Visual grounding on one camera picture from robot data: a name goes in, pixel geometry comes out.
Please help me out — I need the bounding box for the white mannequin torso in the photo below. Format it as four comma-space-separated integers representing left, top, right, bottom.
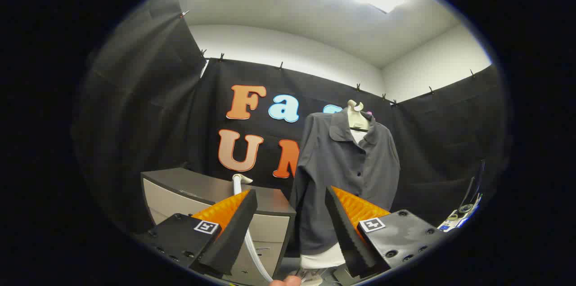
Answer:
301, 99, 374, 269

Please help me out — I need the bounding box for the black cable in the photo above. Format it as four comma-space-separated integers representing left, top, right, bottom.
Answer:
459, 160, 486, 215

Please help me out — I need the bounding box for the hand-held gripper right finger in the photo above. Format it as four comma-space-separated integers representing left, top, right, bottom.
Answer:
325, 186, 446, 278

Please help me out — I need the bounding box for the grey button-up shirt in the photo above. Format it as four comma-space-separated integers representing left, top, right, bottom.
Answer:
289, 108, 401, 257

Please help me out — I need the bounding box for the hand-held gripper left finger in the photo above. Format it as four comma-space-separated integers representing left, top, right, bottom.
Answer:
135, 189, 258, 277

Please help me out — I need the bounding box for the grey and beige cabinet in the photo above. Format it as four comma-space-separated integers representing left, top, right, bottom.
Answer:
140, 168, 297, 286

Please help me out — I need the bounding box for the white power strip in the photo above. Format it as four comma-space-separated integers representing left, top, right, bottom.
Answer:
439, 194, 482, 232

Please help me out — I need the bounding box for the black backdrop cloth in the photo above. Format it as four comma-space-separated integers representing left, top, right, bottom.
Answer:
72, 0, 511, 250

